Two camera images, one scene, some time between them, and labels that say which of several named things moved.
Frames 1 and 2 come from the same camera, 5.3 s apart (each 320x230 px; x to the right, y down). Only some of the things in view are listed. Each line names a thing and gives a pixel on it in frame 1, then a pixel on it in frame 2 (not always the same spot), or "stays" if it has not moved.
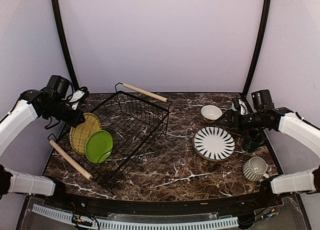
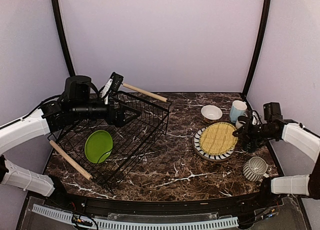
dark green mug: (253, 138) stays
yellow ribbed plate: (80, 133) -> (217, 138)
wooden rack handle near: (71, 159) stays
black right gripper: (231, 114) -> (246, 131)
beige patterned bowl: (211, 112) stays
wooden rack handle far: (145, 93) stays
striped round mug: (255, 168) stays
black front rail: (165, 207) stays
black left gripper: (75, 119) -> (119, 121)
